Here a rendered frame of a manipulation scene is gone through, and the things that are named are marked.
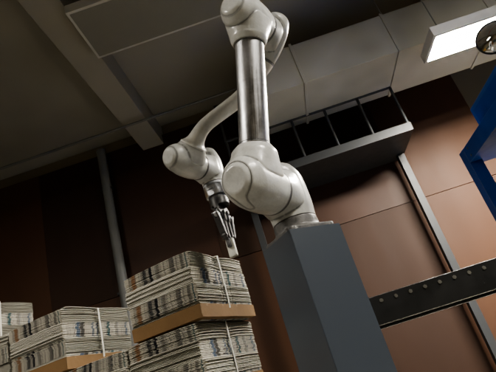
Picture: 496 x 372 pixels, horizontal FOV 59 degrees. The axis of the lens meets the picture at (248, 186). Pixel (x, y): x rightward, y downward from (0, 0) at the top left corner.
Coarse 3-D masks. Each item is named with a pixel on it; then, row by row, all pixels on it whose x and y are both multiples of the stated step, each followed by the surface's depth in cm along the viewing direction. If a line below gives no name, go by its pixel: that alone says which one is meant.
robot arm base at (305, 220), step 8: (296, 216) 145; (304, 216) 145; (312, 216) 147; (280, 224) 146; (288, 224) 145; (296, 224) 143; (304, 224) 143; (312, 224) 144; (320, 224) 145; (280, 232) 146
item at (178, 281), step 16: (176, 256) 149; (192, 256) 149; (208, 256) 159; (144, 272) 154; (160, 272) 151; (176, 272) 147; (192, 272) 145; (208, 272) 154; (128, 288) 155; (144, 288) 151; (160, 288) 148; (176, 288) 145; (192, 288) 143; (208, 288) 149; (128, 304) 153; (144, 304) 150; (160, 304) 147; (176, 304) 143; (192, 304) 142; (144, 320) 148; (192, 320) 140; (208, 320) 145
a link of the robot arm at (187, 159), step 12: (216, 108) 162; (228, 108) 163; (204, 120) 159; (216, 120) 161; (192, 132) 159; (204, 132) 159; (180, 144) 157; (192, 144) 156; (168, 156) 154; (180, 156) 153; (192, 156) 156; (204, 156) 161; (168, 168) 156; (180, 168) 155; (192, 168) 157; (204, 168) 163
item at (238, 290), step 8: (224, 264) 167; (232, 264) 173; (240, 264) 179; (224, 272) 165; (232, 272) 169; (240, 272) 176; (232, 280) 167; (240, 280) 172; (232, 288) 163; (240, 288) 168; (232, 296) 161; (240, 296) 165; (248, 296) 171; (232, 320) 160; (240, 320) 166
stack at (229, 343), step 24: (168, 336) 142; (192, 336) 138; (216, 336) 146; (240, 336) 160; (120, 360) 148; (144, 360) 144; (168, 360) 140; (192, 360) 136; (216, 360) 140; (240, 360) 152
